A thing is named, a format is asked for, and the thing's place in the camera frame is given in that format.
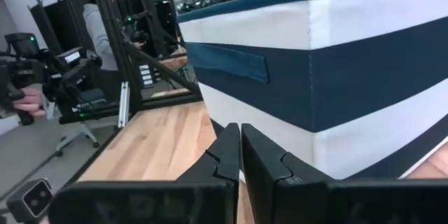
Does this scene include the person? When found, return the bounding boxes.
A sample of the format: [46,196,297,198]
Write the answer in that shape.
[82,0,123,103]

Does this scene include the office chair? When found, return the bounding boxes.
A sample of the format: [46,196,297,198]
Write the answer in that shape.
[55,87,108,158]

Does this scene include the black room divider panels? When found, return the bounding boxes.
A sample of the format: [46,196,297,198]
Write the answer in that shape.
[27,0,92,57]

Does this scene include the person's hand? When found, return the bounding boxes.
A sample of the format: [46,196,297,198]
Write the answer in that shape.
[11,87,47,118]

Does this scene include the black background station frame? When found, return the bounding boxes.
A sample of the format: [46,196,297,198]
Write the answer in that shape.
[136,0,288,59]

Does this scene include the small black camera box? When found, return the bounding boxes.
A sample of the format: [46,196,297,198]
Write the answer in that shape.
[6,178,54,223]

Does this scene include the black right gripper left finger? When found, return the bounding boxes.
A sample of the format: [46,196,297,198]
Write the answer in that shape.
[47,122,242,224]

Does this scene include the silver aluminium bar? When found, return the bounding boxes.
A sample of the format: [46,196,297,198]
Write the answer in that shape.
[117,80,131,129]

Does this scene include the black panel with white labels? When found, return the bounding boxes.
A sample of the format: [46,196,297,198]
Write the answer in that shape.
[138,63,155,88]

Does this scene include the navy white striped fabric bin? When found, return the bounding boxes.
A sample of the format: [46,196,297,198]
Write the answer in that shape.
[177,0,448,181]

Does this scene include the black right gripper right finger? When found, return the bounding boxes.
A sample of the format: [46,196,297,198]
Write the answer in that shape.
[241,122,448,224]

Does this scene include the black metal table frame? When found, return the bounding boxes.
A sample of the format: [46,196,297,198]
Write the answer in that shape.
[65,0,204,187]

